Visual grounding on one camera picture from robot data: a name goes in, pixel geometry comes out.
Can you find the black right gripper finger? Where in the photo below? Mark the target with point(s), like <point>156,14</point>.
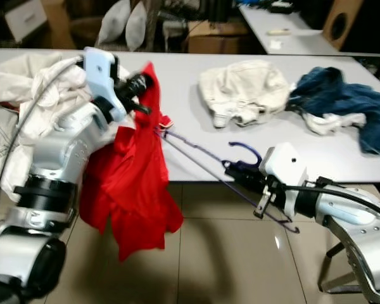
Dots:
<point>244,182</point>
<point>242,169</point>

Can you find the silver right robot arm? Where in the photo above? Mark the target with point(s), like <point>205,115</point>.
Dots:
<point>361,228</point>

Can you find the white pillow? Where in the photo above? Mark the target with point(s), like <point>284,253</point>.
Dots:
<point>137,28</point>
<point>115,24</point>

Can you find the white crumpled garment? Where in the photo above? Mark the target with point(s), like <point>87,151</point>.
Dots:
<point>60,85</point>

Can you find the tall brown cardboard box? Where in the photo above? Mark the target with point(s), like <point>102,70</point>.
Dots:
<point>57,25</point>

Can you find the small white garment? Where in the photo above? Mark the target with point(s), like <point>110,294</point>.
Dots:
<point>335,123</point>

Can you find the blue denim garment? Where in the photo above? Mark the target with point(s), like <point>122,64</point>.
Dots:
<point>342,95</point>

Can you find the white drawer box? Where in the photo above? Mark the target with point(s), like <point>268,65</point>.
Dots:
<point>25,20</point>

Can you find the small white item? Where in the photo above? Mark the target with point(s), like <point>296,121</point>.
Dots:
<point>277,44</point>

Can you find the beige oblong object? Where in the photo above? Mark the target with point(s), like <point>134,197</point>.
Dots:
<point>282,31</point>

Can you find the wooden speaker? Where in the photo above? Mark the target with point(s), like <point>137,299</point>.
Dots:
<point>345,25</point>

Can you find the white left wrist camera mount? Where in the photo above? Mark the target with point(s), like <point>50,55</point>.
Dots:
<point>100,73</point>

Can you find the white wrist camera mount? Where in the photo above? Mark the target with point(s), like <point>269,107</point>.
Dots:
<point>100,73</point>
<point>282,164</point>

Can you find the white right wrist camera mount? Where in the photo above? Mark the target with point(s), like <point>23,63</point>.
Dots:
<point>282,164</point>

